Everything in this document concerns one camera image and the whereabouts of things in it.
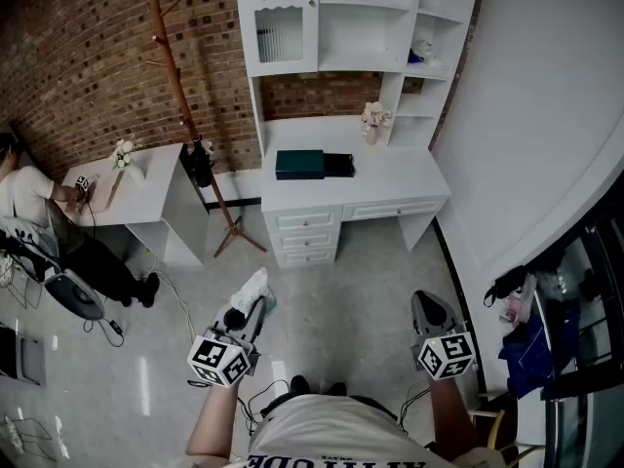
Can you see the white flowers in vase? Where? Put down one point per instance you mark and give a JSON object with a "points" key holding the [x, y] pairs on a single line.
{"points": [[124, 154]]}

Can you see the beige wooden board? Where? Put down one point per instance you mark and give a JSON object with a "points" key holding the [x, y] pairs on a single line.
{"points": [[113, 192]]}

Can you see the person's left forearm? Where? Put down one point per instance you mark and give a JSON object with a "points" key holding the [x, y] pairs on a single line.
{"points": [[212, 422]]}

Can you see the black framed glass door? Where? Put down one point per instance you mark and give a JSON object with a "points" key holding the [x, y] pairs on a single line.
{"points": [[585, 334]]}

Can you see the white desk with hutch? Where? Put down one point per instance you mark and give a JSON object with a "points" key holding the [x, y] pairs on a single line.
{"points": [[390, 178]]}

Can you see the brown wooden coat rack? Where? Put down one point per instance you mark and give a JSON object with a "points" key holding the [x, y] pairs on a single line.
{"points": [[181, 95]]}

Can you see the person's black trousers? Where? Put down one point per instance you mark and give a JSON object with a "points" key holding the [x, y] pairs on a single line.
{"points": [[278, 401]]}

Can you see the wide white desk drawer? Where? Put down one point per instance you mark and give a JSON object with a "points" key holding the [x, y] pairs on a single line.
{"points": [[395, 210]]}

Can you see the white and blue bag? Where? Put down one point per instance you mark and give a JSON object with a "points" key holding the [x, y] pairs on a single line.
{"points": [[424, 51]]}

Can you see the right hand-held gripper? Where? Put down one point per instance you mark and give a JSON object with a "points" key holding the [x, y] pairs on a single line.
{"points": [[446, 354]]}

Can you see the person's white t-shirt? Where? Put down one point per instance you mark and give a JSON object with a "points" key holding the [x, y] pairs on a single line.
{"points": [[341, 432]]}

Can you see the person's black right shoe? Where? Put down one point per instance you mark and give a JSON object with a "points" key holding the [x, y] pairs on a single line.
{"points": [[337, 389]]}

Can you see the dark green box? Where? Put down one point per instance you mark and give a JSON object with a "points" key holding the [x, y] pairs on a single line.
{"points": [[298, 165]]}

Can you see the black power adapter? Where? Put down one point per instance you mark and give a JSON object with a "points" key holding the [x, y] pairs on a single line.
{"points": [[116, 326]]}

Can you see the ribbed glass cabinet door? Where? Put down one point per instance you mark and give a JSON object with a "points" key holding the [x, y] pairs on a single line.
{"points": [[280, 34]]}

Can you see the white plastic bag package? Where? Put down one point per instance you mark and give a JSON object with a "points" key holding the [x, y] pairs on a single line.
{"points": [[253, 285]]}

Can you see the pink flowers in vase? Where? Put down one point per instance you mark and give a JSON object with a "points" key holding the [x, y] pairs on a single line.
{"points": [[375, 115]]}

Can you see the person's black left shoe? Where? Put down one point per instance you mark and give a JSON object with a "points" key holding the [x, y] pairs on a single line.
{"points": [[300, 384]]}

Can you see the grey office chair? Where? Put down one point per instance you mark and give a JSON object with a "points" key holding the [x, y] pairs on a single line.
{"points": [[78, 293]]}

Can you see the pink and white bag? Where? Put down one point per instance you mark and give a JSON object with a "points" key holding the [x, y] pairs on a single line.
{"points": [[519, 305]]}

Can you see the wooden chair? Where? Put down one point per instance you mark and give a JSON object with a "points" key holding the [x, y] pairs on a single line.
{"points": [[497, 432]]}

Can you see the person's right forearm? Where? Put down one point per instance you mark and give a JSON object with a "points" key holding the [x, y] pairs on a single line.
{"points": [[451, 417]]}

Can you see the person's black shoe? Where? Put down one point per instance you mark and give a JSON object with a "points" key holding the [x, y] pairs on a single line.
{"points": [[337, 389], [300, 384]]}

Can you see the black hanging bag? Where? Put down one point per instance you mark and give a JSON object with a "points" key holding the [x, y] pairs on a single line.
{"points": [[201, 166]]}

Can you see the small white desk drawer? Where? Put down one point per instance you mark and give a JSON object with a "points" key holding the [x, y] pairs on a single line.
{"points": [[308, 257], [308, 241], [307, 221]]}

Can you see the plain white desk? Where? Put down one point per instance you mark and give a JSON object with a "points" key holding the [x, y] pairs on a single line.
{"points": [[146, 193]]}

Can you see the blue plastic bag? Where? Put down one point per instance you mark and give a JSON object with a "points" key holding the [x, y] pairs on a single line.
{"points": [[529, 359]]}

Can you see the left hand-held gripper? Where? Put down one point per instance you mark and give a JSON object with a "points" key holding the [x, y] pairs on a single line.
{"points": [[214, 356]]}

